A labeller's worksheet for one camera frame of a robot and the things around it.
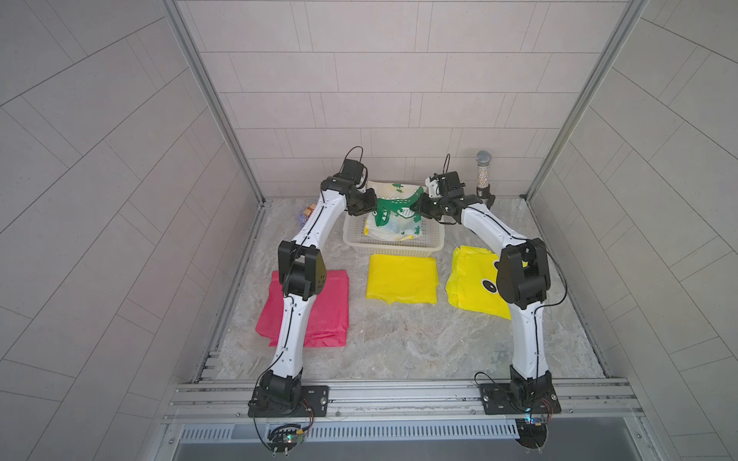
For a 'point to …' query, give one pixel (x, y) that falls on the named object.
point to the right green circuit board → (531, 432)
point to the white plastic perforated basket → (431, 240)
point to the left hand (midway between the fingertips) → (381, 202)
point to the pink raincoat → (330, 315)
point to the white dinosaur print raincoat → (394, 219)
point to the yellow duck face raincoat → (472, 282)
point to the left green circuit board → (284, 438)
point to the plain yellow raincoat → (395, 279)
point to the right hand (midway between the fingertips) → (410, 204)
